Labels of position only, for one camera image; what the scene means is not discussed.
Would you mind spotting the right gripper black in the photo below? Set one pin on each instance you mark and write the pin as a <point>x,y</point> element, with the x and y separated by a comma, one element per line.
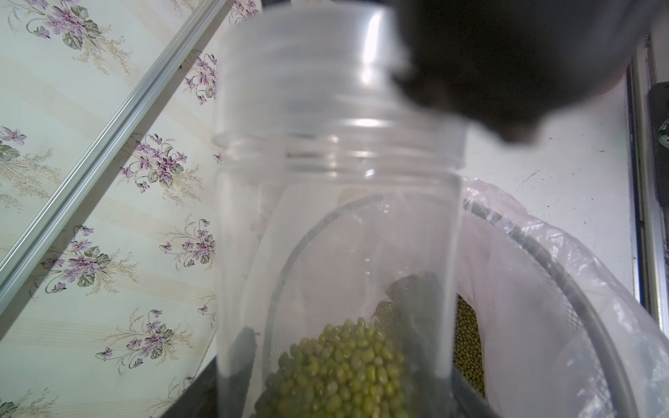
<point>509,64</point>

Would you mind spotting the clear jar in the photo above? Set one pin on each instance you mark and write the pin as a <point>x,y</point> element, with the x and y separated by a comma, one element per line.
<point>307,106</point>

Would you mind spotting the mung beans in bin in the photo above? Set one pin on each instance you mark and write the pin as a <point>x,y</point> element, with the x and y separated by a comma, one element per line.
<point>468,352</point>

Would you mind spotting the mesh bin with plastic bag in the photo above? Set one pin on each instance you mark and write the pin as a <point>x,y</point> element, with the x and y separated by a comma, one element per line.
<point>561,337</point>

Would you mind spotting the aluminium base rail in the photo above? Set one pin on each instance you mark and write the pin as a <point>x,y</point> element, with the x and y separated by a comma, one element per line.
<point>650,219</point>

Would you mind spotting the aluminium frame post left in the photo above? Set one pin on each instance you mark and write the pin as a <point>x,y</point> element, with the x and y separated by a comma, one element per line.
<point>31,246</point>

